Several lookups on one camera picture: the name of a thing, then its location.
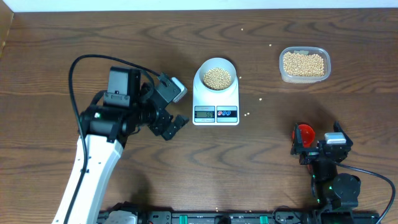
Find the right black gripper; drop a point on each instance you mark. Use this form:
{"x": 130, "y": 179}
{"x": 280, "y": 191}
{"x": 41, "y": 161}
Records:
{"x": 298, "y": 149}

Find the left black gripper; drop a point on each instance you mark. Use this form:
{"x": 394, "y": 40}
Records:
{"x": 158, "y": 127}

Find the red measuring scoop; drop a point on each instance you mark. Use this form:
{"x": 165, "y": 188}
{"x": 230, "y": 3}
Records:
{"x": 307, "y": 135}

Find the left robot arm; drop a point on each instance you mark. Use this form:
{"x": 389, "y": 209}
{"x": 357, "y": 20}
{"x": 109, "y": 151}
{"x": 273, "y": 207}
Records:
{"x": 112, "y": 116}

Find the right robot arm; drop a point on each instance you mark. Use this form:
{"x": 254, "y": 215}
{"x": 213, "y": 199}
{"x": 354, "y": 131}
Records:
{"x": 336, "y": 193}

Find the white digital kitchen scale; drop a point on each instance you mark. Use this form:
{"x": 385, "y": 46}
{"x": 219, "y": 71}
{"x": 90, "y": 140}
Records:
{"x": 215, "y": 107}

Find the soybeans in bowl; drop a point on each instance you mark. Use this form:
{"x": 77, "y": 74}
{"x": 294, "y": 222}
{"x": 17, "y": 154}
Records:
{"x": 217, "y": 79}

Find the grey round bowl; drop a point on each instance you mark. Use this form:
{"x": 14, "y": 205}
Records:
{"x": 221, "y": 63}

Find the yellow soybeans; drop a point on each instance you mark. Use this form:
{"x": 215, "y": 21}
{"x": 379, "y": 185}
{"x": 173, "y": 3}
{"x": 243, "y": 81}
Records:
{"x": 296, "y": 64}

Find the clear plastic container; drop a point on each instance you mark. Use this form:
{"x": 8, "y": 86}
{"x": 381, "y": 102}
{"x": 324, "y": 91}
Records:
{"x": 306, "y": 51}

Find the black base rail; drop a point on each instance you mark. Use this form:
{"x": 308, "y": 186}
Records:
{"x": 129, "y": 213}

